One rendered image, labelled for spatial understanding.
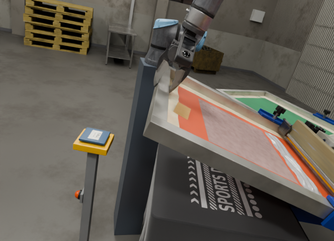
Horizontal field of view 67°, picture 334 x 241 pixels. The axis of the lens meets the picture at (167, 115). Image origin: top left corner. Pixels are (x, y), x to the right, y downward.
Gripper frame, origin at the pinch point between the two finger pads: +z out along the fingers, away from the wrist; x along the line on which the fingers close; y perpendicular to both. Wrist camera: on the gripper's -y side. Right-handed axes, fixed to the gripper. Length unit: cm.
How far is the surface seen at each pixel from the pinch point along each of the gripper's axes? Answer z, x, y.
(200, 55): 49, -108, 588
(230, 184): 21.4, -39.0, -0.3
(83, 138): 34.7, 16.7, 7.9
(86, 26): 109, 168, 529
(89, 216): 74, 1, 10
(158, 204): 28.4, -14.0, -17.1
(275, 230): 19, -49, -19
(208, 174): 23.5, -31.4, 3.3
